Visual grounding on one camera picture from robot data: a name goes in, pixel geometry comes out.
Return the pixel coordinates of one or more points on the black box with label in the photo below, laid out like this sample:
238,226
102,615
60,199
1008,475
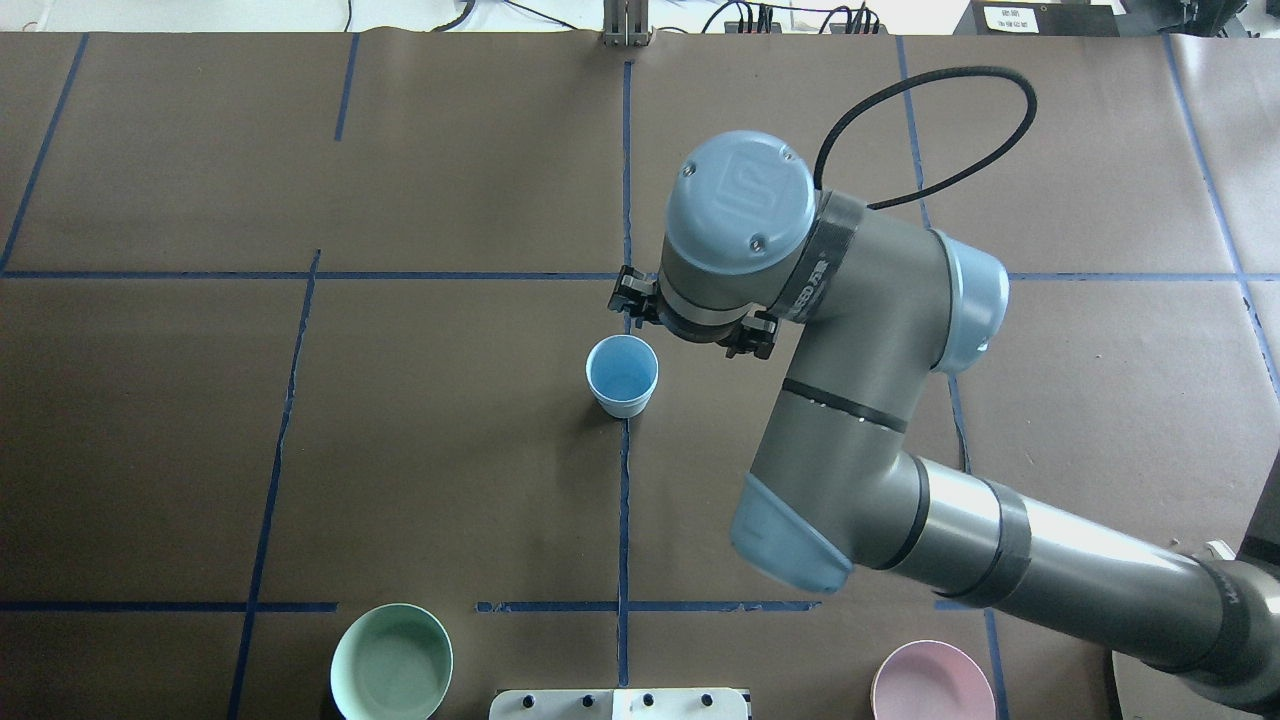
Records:
1037,18

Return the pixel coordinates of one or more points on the white camera mast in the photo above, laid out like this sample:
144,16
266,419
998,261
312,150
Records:
623,703

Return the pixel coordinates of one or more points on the green bowl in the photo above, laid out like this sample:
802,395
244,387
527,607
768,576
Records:
394,662

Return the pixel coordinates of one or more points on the aluminium frame post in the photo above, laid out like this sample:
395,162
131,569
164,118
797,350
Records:
626,23

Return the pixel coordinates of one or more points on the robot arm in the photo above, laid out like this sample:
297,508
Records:
751,242

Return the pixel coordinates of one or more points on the pink bowl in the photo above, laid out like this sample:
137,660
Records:
931,680

